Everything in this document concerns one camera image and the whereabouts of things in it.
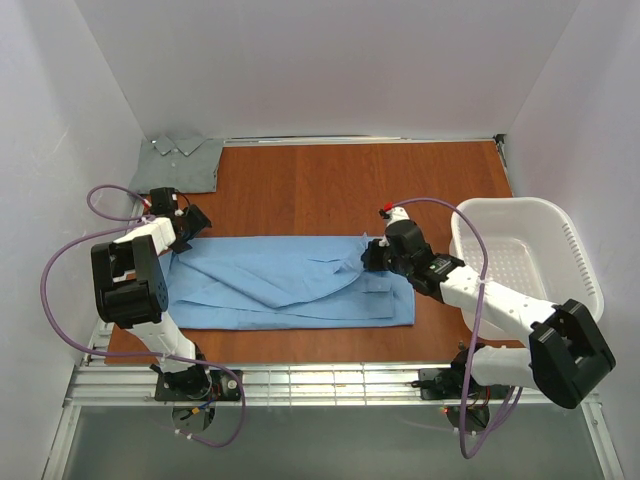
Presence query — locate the light blue long sleeve shirt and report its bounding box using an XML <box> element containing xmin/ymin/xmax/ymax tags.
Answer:
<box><xmin>160</xmin><ymin>235</ymin><xmax>416</xmax><ymax>331</ymax></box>

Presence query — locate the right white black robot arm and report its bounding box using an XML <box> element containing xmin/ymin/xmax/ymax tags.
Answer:
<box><xmin>361</xmin><ymin>220</ymin><xmax>616</xmax><ymax>409</ymax></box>

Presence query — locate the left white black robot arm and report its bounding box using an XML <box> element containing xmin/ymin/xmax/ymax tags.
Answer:
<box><xmin>91</xmin><ymin>187</ymin><xmax>212</xmax><ymax>399</ymax></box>

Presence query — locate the folded grey long sleeve shirt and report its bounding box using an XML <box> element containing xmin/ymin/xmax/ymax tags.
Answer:
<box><xmin>129</xmin><ymin>135</ymin><xmax>224</xmax><ymax>194</ymax></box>

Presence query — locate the white plastic laundry basket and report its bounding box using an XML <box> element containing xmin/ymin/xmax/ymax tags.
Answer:
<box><xmin>449</xmin><ymin>197</ymin><xmax>605</xmax><ymax>343</ymax></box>

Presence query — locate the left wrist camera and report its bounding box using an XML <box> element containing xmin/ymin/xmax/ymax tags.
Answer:
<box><xmin>144</xmin><ymin>190</ymin><xmax>179</xmax><ymax>217</ymax></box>

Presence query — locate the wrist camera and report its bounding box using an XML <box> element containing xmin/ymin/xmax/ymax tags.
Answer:
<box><xmin>377</xmin><ymin>204</ymin><xmax>416</xmax><ymax>247</ymax></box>
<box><xmin>144</xmin><ymin>190</ymin><xmax>179</xmax><ymax>217</ymax></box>

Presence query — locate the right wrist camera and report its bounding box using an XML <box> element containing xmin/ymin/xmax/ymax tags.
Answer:
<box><xmin>377</xmin><ymin>204</ymin><xmax>416</xmax><ymax>247</ymax></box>

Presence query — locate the aluminium left frame rail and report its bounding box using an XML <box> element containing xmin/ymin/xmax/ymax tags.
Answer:
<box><xmin>86</xmin><ymin>187</ymin><xmax>145</xmax><ymax>365</ymax></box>

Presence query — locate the aluminium frame rail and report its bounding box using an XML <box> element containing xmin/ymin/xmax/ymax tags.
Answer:
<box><xmin>63</xmin><ymin>363</ymin><xmax>460</xmax><ymax>407</ymax></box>
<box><xmin>493</xmin><ymin>133</ymin><xmax>515</xmax><ymax>196</ymax></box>
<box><xmin>224</xmin><ymin>135</ymin><xmax>495</xmax><ymax>148</ymax></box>
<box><xmin>86</xmin><ymin>187</ymin><xmax>145</xmax><ymax>365</ymax></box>

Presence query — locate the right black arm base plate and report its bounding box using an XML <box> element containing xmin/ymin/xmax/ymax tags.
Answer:
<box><xmin>410</xmin><ymin>368</ymin><xmax>509</xmax><ymax>401</ymax></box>

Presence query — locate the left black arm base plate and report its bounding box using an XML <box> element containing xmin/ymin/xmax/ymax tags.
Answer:
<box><xmin>153</xmin><ymin>370</ymin><xmax>242</xmax><ymax>403</ymax></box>

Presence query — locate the aluminium right frame rail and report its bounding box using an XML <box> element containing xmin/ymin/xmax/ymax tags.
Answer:
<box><xmin>493</xmin><ymin>133</ymin><xmax>515</xmax><ymax>196</ymax></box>

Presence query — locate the aluminium back frame rail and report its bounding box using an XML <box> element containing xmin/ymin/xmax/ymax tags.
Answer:
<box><xmin>224</xmin><ymin>135</ymin><xmax>495</xmax><ymax>148</ymax></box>

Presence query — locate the aluminium front frame rail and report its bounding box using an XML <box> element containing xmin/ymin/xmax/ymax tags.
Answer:
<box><xmin>63</xmin><ymin>363</ymin><xmax>460</xmax><ymax>407</ymax></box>

